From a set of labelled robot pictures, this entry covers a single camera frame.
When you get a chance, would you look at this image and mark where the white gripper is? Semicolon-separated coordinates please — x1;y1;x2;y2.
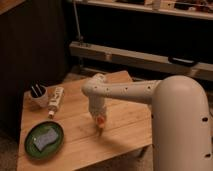
89;100;107;128

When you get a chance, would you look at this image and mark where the orange pepper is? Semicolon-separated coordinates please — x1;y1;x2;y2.
96;116;105;136

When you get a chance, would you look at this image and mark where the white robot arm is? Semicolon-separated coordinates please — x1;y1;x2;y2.
82;74;213;171

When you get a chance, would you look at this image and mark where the white tube bottle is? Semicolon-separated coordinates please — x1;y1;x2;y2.
48;87;64;118

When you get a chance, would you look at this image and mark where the blue sponge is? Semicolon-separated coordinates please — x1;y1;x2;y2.
33;128;59;151

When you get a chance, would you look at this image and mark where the green plate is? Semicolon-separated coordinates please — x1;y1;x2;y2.
24;121;64;160

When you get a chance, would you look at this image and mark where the white cup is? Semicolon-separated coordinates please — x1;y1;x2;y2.
29;85;48;108

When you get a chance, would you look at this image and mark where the black marker in cup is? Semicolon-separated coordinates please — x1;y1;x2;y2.
36;84;44;96
31;86;39;97

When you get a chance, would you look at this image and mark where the metal pole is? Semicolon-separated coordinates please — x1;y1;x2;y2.
72;0;83;45

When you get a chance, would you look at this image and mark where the wooden shelf rail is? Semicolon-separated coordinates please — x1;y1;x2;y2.
69;41;213;81

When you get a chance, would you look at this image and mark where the black handle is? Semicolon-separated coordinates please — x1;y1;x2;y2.
168;57;198;67

